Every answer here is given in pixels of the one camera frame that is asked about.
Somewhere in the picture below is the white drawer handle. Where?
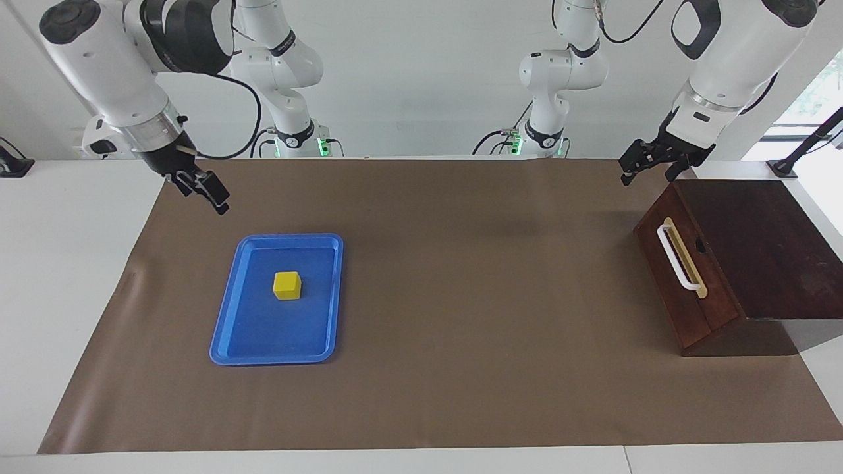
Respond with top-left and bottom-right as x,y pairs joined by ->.
657,221 -> 704,291

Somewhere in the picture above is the blue plastic tray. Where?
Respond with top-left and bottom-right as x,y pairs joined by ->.
209,233 -> 344,366

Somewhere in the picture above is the black camera stand pole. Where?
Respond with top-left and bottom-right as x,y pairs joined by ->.
767,105 -> 843,180

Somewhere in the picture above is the small black stand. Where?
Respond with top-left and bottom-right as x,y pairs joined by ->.
0,136 -> 35,178

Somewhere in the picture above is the black arm base cable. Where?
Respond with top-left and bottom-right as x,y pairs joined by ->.
472,99 -> 534,156
249,127 -> 277,159

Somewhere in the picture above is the wooden drawer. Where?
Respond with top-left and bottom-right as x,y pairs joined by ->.
634,184 -> 743,350

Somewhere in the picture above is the brown table mat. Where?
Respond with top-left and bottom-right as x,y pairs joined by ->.
38,157 -> 843,455

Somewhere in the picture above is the black left arm base cable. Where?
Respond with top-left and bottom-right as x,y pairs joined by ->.
472,99 -> 534,156

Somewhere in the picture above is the black right arm base cable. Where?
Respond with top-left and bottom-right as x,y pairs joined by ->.
249,127 -> 277,159

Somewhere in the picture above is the dark wooden drawer cabinet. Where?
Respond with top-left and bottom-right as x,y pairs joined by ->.
634,179 -> 843,357

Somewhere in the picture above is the yellow cube block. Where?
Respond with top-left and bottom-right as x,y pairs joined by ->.
273,271 -> 302,301

